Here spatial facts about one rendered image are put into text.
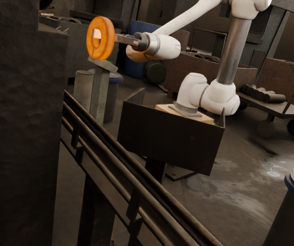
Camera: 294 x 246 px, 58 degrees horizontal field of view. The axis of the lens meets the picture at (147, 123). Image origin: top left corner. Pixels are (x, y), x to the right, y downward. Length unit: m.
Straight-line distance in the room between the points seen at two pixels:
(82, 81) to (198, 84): 0.75
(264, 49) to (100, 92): 4.90
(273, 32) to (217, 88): 4.89
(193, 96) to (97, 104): 0.71
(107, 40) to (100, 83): 0.99
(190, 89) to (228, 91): 0.25
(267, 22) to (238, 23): 4.69
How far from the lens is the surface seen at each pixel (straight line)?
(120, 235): 1.32
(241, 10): 1.54
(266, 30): 6.28
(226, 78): 1.64
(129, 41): 1.06
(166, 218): 0.36
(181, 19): 1.43
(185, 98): 1.74
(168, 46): 1.19
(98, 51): 1.01
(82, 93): 1.84
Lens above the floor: 0.92
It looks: 21 degrees down
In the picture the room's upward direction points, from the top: 12 degrees clockwise
